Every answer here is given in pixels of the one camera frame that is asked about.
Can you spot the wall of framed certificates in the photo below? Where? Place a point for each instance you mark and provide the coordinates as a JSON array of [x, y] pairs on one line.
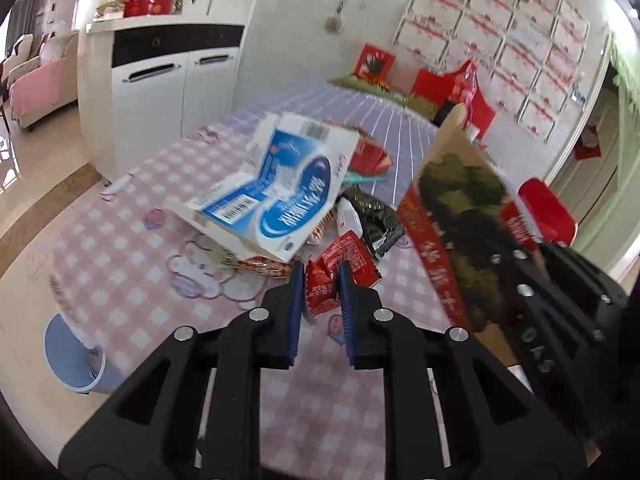
[[500, 45]]

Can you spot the black snack packet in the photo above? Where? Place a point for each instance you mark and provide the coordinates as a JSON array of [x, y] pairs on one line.
[[380, 215]]

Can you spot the red basket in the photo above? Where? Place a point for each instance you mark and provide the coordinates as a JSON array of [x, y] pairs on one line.
[[147, 7]]

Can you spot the pink checked tablecloth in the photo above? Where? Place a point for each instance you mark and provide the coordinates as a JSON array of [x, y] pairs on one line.
[[125, 240]]

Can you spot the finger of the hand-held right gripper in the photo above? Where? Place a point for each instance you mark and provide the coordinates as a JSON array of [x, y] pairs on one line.
[[515, 275], [585, 275]]

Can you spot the red door decoration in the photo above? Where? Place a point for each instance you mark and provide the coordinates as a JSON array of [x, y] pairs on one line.
[[589, 142]]

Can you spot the green flat box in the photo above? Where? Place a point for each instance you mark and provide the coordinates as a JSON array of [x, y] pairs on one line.
[[365, 87]]

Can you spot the round hanging wall ornament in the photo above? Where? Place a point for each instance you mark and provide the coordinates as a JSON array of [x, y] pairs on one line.
[[332, 22]]

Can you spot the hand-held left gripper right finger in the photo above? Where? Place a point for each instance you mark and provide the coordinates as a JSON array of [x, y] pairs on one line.
[[346, 315]]

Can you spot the red chair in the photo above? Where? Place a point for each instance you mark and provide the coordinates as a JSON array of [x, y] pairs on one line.
[[545, 210]]

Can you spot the sofa with pink blanket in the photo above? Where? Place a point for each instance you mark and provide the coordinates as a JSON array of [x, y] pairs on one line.
[[45, 80]]

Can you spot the blue trash bin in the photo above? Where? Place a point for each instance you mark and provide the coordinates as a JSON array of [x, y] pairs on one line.
[[75, 355]]

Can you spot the red white striped wrapper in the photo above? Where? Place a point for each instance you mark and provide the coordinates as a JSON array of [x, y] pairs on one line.
[[265, 266], [322, 227]]

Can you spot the purple striped tablecloth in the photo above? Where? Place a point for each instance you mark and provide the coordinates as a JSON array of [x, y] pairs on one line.
[[325, 105]]

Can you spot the red snack packet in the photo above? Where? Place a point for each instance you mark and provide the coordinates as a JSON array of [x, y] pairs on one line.
[[350, 255]]

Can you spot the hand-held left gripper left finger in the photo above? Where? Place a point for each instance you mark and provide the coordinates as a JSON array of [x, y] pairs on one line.
[[298, 305]]

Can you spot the red crumpled bag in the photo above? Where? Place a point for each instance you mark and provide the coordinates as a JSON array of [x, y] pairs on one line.
[[370, 155]]

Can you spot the teal flat packet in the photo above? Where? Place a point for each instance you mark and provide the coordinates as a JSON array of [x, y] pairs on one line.
[[365, 178]]

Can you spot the large red gift bag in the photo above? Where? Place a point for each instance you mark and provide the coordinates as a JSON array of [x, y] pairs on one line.
[[435, 85]]

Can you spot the white cabinet with black band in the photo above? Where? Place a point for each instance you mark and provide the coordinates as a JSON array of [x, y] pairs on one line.
[[150, 110]]

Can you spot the small box on cabinet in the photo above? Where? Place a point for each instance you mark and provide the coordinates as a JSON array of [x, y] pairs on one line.
[[110, 10]]

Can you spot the green door valance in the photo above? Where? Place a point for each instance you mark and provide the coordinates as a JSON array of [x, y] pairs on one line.
[[625, 60]]

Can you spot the red picture box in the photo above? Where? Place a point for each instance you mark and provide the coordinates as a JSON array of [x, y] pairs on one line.
[[376, 65]]

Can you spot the blue and white cardboard box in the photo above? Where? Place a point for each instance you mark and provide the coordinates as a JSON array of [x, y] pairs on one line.
[[280, 195]]

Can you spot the grey curtain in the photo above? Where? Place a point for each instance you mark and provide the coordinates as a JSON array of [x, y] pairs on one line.
[[25, 20]]

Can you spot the brown paper bag green print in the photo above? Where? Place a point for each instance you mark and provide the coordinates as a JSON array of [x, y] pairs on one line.
[[460, 200]]

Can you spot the small white packet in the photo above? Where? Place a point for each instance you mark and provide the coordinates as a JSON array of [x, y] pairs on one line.
[[347, 217]]

